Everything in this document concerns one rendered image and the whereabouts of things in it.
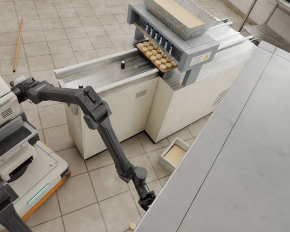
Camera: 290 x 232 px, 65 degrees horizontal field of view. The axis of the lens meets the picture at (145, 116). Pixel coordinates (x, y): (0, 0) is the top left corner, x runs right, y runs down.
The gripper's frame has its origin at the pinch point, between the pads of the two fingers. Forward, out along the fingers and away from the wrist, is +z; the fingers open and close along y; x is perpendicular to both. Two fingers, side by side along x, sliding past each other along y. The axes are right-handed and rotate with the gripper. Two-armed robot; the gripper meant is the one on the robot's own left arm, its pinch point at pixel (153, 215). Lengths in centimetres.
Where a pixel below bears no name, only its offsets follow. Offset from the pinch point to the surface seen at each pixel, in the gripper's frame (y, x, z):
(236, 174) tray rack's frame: 86, -18, 12
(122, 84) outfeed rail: -10, 22, -90
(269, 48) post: 86, 5, -6
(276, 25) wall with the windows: -71, 383, -216
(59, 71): -10, -17, -113
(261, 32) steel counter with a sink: -76, 338, -206
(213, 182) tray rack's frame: 86, -21, 11
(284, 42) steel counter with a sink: -74, 362, -173
